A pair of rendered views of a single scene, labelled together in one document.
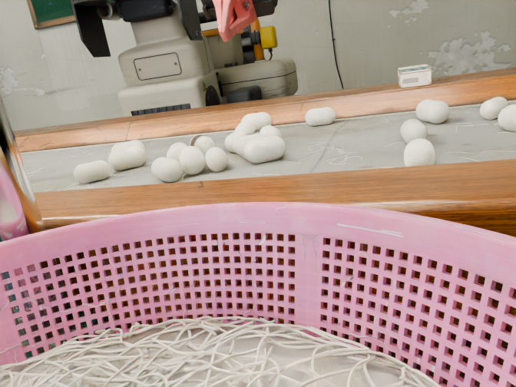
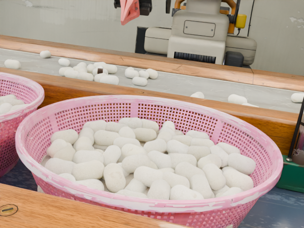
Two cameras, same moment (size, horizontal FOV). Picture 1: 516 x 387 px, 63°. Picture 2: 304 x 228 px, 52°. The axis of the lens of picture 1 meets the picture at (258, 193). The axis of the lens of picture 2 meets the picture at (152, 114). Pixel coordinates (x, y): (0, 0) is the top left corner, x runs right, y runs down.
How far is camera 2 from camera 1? 0.53 m
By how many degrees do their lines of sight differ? 7
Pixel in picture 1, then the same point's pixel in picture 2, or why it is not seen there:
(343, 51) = (254, 35)
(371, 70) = (268, 51)
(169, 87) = (206, 44)
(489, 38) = not seen: outside the picture
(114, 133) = (244, 78)
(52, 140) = (200, 71)
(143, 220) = not seen: outside the picture
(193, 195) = not seen: outside the picture
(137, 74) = (183, 29)
